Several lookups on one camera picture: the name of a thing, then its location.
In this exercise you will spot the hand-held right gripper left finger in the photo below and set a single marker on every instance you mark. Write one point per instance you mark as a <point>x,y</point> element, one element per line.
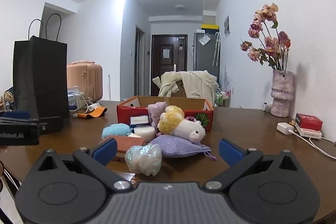
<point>106,150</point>

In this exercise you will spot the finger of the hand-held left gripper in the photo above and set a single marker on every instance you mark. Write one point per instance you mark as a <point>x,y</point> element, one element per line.
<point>51,124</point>

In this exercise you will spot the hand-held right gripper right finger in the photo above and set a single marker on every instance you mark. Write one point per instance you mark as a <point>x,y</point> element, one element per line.
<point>231,150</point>

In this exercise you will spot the teal fluffy cloth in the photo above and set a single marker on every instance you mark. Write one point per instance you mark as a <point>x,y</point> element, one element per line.
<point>115,130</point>

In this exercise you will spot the red-brown pad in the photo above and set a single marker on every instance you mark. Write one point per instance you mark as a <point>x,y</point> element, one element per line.
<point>128,144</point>

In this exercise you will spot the iridescent plastic-wrapped bundle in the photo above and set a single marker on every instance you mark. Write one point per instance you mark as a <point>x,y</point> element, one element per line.
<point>143,159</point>

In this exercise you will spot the red cardboard box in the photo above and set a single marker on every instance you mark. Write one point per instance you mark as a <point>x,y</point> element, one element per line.
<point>126,113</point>

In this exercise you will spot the white foam cylinder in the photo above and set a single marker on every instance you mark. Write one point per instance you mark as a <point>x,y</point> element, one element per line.
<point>144,132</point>

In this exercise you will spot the blue and white tissue pack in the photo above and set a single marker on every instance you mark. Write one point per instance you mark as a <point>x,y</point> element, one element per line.
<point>139,120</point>

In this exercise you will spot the white and yellow plush toy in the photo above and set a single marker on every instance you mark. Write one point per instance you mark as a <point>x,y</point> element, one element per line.
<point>183,129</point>

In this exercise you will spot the lavender towel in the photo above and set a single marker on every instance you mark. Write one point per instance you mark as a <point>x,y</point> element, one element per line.
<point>155,111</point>

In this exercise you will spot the clear plastic bag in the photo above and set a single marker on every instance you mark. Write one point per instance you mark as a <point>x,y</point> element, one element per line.
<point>76,98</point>

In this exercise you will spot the woven rattan ball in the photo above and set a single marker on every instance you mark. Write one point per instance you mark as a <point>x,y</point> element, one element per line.
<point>8,96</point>

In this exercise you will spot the orange pouch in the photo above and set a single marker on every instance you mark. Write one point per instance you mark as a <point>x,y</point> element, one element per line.
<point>94,112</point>

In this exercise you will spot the black paper bag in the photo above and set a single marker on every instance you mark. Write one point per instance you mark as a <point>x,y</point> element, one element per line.
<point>39,77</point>

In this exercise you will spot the cluttered small shelf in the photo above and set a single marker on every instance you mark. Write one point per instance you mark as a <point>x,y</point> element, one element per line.
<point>222,98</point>

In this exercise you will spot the small white bottle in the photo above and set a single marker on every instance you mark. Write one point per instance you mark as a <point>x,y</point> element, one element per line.
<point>267,106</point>

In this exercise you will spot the white charger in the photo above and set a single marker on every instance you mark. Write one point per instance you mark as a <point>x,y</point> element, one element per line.
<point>284,127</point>

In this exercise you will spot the pink hard suitcase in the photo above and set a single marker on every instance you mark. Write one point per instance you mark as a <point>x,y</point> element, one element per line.
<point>86,77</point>

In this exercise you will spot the beige coat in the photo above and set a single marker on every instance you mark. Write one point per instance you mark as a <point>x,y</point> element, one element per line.
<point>199,85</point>

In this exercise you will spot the pink textured vase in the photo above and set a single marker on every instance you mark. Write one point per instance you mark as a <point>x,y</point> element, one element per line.
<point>282,92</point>

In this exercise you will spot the wooden chair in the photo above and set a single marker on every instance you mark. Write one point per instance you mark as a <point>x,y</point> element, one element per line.
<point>179,88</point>

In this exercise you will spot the white power strip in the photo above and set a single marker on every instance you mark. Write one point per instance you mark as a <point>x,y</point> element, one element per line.
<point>311,133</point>

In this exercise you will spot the small red box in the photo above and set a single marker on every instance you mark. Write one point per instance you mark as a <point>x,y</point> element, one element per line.
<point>308,121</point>

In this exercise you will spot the grey side door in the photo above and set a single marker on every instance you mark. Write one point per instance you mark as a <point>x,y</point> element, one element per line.
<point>140,61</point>

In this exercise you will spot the grey refrigerator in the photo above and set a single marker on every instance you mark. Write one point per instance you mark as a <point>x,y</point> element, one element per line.
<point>204,56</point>

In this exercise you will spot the dark brown entrance door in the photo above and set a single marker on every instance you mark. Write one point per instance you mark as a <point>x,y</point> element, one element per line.
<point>168,69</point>

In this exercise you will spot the white folded umbrella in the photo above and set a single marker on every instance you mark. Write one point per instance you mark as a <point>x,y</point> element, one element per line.
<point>216,48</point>

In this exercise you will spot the dried pink flowers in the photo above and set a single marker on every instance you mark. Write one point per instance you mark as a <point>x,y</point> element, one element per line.
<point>270,43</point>

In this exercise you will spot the white paper sheet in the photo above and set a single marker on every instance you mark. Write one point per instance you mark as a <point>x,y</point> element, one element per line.
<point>167,53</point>

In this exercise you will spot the yellow box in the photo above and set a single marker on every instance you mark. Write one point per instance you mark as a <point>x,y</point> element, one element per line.
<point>210,27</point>

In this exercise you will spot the small ceiling lamp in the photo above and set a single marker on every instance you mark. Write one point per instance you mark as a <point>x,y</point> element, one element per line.
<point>180,7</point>

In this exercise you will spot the wall poster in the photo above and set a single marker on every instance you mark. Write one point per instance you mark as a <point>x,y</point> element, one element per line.
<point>227,26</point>

